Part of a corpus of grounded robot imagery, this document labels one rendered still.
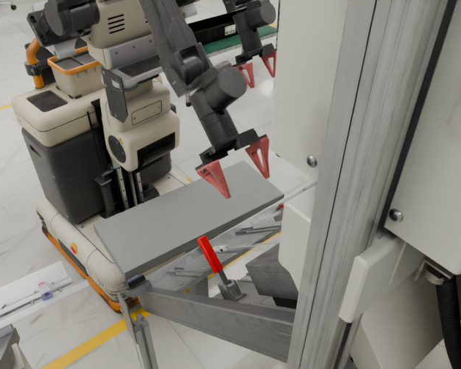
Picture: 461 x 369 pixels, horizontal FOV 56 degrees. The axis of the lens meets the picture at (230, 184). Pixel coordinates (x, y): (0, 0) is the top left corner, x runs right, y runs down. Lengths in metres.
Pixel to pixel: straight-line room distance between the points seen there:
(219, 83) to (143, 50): 0.65
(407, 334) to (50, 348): 1.63
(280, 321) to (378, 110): 0.33
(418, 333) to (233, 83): 0.49
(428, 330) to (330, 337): 0.16
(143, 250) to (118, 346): 0.63
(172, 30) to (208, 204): 0.77
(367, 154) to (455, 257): 0.08
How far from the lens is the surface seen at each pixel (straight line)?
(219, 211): 1.43
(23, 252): 2.32
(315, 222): 0.30
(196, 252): 1.14
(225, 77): 0.76
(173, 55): 0.81
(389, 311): 0.46
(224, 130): 0.81
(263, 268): 0.56
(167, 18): 0.83
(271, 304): 0.60
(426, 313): 0.50
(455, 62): 0.23
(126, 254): 1.34
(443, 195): 0.26
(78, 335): 1.94
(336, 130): 0.25
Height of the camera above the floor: 1.59
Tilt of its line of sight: 40 degrees down
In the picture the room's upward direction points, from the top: straight up
